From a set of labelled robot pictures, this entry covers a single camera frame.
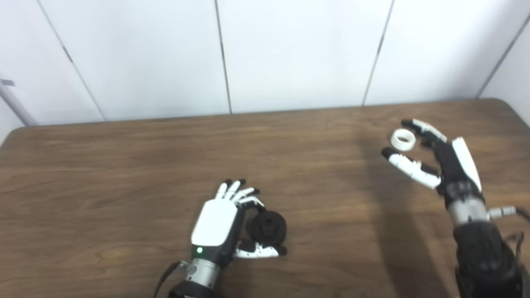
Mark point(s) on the grey wall corner post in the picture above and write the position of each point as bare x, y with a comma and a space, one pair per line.
16, 108

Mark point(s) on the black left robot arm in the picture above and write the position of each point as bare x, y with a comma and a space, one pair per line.
203, 273

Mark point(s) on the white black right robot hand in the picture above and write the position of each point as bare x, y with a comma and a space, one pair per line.
455, 169

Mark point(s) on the small grey wall tag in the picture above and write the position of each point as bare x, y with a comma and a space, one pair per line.
7, 82

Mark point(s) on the round black plastic part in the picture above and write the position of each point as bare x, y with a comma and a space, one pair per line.
267, 227

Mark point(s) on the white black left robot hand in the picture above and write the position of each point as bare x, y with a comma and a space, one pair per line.
213, 223

